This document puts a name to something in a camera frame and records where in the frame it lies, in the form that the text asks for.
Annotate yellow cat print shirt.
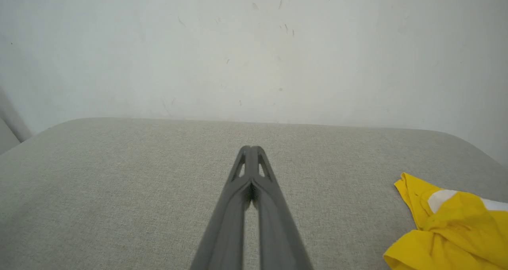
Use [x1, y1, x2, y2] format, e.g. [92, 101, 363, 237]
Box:
[383, 172, 508, 270]

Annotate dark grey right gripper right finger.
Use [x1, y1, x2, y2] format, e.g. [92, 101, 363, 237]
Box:
[251, 145, 315, 270]

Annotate grey fabric cushion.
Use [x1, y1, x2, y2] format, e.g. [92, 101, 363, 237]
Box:
[0, 117, 508, 270]

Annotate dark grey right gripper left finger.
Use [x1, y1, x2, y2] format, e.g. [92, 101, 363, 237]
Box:
[190, 145, 252, 270]

